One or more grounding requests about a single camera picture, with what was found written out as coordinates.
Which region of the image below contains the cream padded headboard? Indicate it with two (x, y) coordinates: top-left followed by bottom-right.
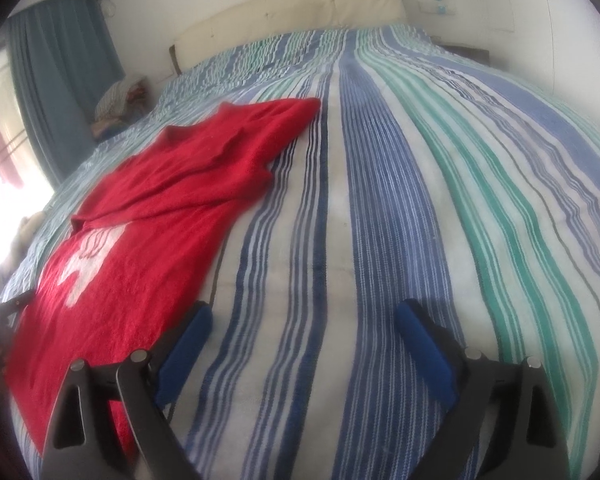
(169, 0), (407, 77)

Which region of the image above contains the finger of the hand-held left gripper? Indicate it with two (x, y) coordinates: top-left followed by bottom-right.
(0, 290), (34, 319)

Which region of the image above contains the white wardrobe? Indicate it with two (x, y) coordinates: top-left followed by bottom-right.
(500, 0), (600, 128)

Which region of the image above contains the blue curtain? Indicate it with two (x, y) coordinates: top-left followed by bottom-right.
(5, 0), (127, 187)

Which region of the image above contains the wall socket panel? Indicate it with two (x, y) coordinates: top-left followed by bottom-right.
(417, 0), (459, 15)

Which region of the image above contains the dark wooden nightstand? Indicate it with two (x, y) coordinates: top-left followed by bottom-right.
(434, 40), (491, 64)

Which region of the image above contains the red hanging garment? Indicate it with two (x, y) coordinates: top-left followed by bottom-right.
(0, 124), (22, 187)

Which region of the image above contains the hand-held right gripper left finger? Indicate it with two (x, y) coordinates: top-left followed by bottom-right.
(42, 301), (214, 480)

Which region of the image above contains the striped bed cover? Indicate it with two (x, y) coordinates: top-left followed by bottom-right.
(0, 25), (600, 480)

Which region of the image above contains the pile of clothes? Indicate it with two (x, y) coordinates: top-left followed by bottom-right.
(91, 76), (152, 142)

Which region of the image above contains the red knitted sweater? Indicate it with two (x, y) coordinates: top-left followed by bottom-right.
(2, 97), (322, 455)

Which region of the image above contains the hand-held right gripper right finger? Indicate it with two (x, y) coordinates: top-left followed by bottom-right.
(394, 299), (572, 480)

